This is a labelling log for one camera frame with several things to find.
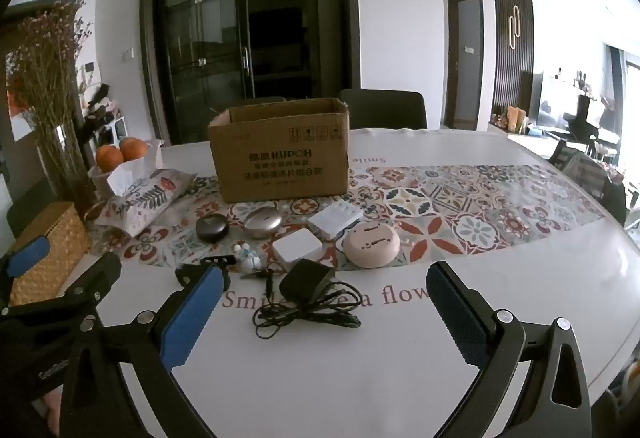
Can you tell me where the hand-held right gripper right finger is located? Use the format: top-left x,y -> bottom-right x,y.
425,261 -> 594,438

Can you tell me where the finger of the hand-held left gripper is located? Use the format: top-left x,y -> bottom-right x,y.
59,253 -> 123,319
0,236 -> 52,309

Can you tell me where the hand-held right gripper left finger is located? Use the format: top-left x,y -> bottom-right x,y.
60,263 -> 227,438

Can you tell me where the pink round device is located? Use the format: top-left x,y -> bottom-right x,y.
342,222 -> 401,269

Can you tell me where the black power adapter with cable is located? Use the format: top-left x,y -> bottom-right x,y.
252,260 -> 364,340

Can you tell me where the white square charger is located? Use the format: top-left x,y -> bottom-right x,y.
272,233 -> 325,265

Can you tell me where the brown cardboard box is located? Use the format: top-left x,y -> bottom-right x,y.
207,97 -> 351,205

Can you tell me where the woven straw box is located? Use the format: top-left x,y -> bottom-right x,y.
7,202 -> 94,307

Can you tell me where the small black key fob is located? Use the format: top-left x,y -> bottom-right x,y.
240,267 -> 277,299

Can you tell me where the floral fabric tissue cover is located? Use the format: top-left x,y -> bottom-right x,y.
94,168 -> 199,237

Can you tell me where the dark round case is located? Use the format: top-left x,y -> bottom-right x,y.
195,215 -> 230,241

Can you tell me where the patterned table runner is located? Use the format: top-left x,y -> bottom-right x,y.
90,163 -> 608,271

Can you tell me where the white tissue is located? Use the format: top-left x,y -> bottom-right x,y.
107,149 -> 163,195

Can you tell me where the silver oval case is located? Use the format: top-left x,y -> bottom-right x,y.
243,209 -> 282,237

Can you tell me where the orange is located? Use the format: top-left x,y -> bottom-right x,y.
96,145 -> 124,171
121,136 -> 150,163

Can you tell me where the white rectangular charger box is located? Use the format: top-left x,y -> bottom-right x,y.
305,203 -> 365,241

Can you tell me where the cluttered white cube shelf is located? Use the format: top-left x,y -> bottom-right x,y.
79,82 -> 132,146

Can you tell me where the dried flower bouquet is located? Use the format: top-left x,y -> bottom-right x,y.
4,0 -> 98,216

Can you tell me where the dark side chair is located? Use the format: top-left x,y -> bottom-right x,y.
549,138 -> 628,226

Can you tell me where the dark dining chair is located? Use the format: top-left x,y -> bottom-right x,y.
339,88 -> 429,131
244,96 -> 302,107

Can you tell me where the dark framed interior door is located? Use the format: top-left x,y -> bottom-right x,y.
446,0 -> 485,131

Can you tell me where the dark glass door cabinet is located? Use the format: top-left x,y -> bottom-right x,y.
139,0 -> 362,145

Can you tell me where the small white figurine keychain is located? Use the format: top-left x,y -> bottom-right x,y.
232,242 -> 261,271

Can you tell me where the dark slatted wall panel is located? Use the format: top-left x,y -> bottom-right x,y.
491,0 -> 535,131

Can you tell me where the looped wall light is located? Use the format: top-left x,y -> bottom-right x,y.
508,4 -> 524,51

